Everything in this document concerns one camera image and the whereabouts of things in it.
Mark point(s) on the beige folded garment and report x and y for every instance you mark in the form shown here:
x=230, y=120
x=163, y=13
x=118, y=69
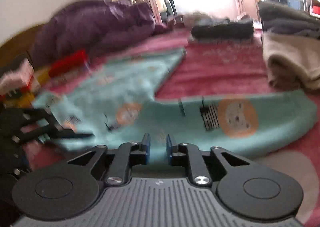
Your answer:
x=292, y=61

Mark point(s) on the pink floral bed blanket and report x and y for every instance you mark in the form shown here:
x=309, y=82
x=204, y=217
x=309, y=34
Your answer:
x=226, y=69

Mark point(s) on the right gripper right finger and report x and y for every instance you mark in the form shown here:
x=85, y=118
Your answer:
x=192, y=159

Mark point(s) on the grey folded garment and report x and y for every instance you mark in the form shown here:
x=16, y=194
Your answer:
x=282, y=19

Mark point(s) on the black striped folded garment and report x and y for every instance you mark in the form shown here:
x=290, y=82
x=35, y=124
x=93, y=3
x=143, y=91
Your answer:
x=242, y=30

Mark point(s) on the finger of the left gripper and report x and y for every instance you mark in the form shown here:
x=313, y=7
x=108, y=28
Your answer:
x=54, y=130

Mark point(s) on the wooden headboard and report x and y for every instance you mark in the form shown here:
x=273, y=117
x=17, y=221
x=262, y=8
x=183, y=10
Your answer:
x=19, y=45

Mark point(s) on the purple duvet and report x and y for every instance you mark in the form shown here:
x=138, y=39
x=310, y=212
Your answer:
x=95, y=26

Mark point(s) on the teal lion print garment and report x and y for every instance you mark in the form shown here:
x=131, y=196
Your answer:
x=117, y=104

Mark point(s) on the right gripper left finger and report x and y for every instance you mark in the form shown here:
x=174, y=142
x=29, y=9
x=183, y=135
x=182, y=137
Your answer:
x=120, y=161

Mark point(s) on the red item beside bed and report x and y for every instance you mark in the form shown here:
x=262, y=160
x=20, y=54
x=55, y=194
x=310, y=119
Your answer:
x=66, y=64

